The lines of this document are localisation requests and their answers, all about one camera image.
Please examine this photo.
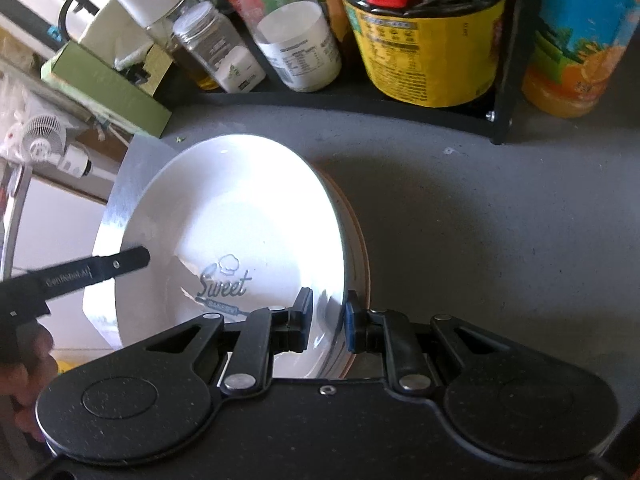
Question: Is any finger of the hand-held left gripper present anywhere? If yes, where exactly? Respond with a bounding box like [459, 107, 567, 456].
[90, 246, 152, 283]

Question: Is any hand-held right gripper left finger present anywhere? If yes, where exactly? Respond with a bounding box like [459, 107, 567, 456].
[144, 286, 315, 395]

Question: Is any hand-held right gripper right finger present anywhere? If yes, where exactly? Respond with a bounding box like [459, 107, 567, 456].
[343, 290, 517, 395]

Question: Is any white plate with flower print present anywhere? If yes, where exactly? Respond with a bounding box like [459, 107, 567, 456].
[310, 162, 372, 381]

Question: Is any white plate with script print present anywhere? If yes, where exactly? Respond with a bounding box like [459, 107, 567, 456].
[82, 133, 349, 380]

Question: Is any person's left hand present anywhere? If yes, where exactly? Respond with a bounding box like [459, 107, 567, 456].
[0, 324, 60, 443]

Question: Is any white fan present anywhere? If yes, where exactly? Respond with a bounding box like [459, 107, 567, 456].
[0, 112, 96, 181]

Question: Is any green cardboard box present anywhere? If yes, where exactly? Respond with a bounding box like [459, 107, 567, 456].
[40, 40, 173, 138]

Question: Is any white tissue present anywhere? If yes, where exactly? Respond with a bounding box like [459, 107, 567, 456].
[80, 0, 151, 68]

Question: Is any small glass spice jar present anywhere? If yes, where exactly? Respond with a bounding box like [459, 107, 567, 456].
[172, 1, 267, 94]

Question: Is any small white jar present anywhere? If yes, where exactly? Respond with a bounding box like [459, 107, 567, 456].
[252, 0, 343, 93]

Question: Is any black metal shelf rack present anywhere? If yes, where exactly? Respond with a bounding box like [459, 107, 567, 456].
[165, 0, 531, 146]

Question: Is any orange juice bottle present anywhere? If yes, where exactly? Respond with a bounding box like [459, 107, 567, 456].
[520, 0, 640, 119]

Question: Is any soy sauce bottle red handle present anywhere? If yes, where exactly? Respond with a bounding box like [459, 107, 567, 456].
[332, 0, 508, 109]

